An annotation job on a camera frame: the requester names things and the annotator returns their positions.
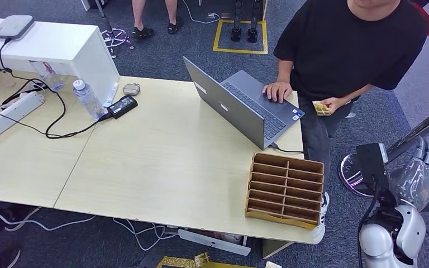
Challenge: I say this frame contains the person in black sandals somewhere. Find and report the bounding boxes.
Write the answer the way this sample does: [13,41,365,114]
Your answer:
[131,0,180,40]

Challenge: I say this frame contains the black and white wrist camera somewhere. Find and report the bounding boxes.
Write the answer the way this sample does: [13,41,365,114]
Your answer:
[355,142,390,194]

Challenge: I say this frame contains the black robot legs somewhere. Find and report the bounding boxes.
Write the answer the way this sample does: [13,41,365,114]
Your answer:
[231,0,263,44]

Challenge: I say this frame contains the black laptop charging cable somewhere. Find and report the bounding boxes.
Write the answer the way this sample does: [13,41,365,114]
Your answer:
[269,142,306,155]

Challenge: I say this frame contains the grey router box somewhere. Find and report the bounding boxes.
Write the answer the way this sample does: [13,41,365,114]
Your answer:
[0,15,35,41]

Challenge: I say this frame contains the black power adapter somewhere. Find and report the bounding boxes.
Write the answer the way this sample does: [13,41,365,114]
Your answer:
[107,95,139,120]

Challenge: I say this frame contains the grey laptop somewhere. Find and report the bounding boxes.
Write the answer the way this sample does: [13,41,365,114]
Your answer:
[183,56,306,151]

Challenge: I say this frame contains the white bar under table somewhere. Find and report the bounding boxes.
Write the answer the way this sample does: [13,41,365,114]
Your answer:
[177,228,252,257]

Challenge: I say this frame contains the beige earbuds case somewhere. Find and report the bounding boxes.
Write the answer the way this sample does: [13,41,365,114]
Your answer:
[122,83,141,97]

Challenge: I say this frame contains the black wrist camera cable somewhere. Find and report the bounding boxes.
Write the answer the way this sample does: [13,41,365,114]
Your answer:
[356,184,381,268]

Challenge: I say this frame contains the person's left hand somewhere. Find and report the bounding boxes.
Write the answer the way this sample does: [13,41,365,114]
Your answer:
[318,96,344,115]

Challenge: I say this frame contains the metal tripod base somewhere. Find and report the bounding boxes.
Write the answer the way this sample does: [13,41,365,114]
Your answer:
[95,0,135,59]

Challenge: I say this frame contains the brown cardboard slot organizer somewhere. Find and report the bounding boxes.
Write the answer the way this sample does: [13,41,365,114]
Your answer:
[244,152,326,231]

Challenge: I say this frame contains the clear water bottle white cap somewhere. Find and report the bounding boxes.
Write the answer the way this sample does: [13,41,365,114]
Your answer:
[72,79,107,121]

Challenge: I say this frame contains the tangled white floor cable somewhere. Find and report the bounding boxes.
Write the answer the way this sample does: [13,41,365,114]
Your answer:
[112,217,179,252]

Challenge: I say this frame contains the yellow patterned sheet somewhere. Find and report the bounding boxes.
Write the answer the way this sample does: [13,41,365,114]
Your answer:
[155,252,283,268]

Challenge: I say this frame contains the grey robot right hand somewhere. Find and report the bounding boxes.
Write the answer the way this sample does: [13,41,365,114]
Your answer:
[389,138,429,212]

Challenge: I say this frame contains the long white floor cable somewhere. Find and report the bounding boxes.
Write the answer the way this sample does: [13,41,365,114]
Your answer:
[0,208,97,233]

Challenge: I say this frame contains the white desk riser shelf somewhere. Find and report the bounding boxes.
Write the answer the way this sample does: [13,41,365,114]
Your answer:
[0,16,121,108]

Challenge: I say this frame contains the black adapter cable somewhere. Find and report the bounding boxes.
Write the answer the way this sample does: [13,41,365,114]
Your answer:
[0,78,112,140]

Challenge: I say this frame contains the person's right hand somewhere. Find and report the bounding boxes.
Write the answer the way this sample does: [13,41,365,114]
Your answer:
[262,82,294,104]

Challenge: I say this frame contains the white floor cable with plug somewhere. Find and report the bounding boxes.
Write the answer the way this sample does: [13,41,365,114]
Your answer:
[182,0,221,25]

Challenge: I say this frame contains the chrome stanchion post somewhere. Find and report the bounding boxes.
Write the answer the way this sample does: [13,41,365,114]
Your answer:
[338,99,429,198]

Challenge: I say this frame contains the black router cable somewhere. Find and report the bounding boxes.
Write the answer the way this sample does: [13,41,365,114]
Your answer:
[0,37,49,93]

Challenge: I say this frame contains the clear water bottle red label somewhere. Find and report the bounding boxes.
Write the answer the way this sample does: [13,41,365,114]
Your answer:
[28,60,65,93]

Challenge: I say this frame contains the white power strip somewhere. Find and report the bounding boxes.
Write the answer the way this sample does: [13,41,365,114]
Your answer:
[0,91,46,141]

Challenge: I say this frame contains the yellow patterned card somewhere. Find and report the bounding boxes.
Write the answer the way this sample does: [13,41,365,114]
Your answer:
[312,100,332,117]

